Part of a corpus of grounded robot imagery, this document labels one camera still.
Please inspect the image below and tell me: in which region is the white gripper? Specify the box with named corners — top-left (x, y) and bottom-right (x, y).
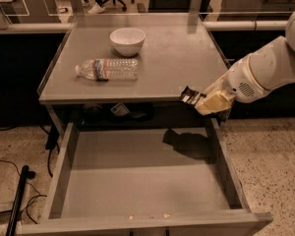
top-left (195, 57), bottom-right (269, 115)

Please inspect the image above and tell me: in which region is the white ceramic bowl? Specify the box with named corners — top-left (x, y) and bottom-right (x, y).
top-left (110, 28), bottom-right (146, 57)

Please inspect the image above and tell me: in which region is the clear plastic water bottle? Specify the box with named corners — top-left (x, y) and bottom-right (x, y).
top-left (75, 58), bottom-right (138, 82)

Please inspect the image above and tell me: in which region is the white tag under cabinet top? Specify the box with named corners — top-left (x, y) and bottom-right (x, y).
top-left (111, 103), bottom-right (130, 117)

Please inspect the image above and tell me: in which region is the grey metal cabinet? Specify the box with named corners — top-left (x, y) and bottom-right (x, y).
top-left (37, 13), bottom-right (246, 136)

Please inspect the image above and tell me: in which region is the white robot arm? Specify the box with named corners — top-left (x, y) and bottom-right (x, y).
top-left (195, 11), bottom-right (295, 115)

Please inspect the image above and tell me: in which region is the open grey top drawer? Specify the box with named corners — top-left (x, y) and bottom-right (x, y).
top-left (17, 119), bottom-right (273, 236)

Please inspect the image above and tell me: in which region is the white horizontal rail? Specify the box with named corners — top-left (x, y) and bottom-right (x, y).
top-left (0, 20), bottom-right (288, 35)

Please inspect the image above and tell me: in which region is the black chocolate rxbar wrapper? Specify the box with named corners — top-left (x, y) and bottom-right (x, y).
top-left (180, 87), bottom-right (206, 106)

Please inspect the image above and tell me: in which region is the black pole on floor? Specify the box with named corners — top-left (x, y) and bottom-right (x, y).
top-left (5, 165), bottom-right (30, 236)

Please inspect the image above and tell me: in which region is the black floor cable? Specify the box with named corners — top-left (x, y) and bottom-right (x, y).
top-left (0, 125), bottom-right (62, 224)

